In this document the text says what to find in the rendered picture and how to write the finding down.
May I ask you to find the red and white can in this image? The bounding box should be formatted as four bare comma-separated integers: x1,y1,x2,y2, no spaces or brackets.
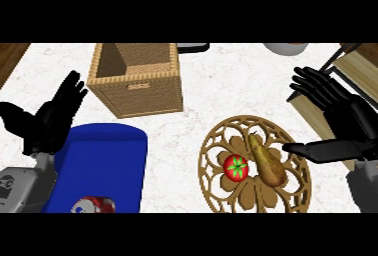
70,195,118,214

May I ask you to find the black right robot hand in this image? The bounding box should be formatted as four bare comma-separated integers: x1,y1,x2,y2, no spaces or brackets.
282,66,378,164

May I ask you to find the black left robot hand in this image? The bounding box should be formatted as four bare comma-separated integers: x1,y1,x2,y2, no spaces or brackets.
0,70,90,157

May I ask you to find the grey round bowl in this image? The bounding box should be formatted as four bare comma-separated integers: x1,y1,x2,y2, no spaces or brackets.
262,43,310,57

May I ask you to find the round wooden cutout placemat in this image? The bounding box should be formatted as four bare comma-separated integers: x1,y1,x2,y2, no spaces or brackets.
197,115,313,214

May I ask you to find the blue rounded container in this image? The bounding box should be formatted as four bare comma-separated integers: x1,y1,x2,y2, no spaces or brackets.
40,123,149,214

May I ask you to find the brown pear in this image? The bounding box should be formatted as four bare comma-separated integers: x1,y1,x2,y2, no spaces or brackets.
247,132,288,187

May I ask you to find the dark grey appliance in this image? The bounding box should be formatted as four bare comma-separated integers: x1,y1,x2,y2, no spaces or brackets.
176,43,211,54

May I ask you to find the red tomato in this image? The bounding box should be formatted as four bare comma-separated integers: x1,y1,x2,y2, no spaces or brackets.
223,154,251,183

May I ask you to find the wicker basket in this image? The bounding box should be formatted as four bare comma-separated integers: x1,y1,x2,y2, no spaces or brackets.
86,43,185,120

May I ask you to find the brown wooden cabinet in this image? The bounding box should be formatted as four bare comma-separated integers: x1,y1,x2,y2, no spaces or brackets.
0,43,33,89

